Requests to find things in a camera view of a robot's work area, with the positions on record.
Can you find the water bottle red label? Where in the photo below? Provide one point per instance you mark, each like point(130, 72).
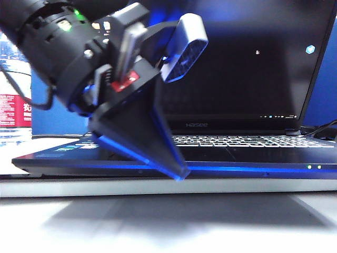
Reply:
point(13, 110)

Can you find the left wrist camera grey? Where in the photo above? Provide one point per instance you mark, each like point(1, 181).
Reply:
point(184, 47)

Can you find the black Hasee laptop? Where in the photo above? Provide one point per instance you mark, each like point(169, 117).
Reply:
point(250, 79)

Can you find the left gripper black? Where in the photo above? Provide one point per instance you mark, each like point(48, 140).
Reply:
point(113, 66)

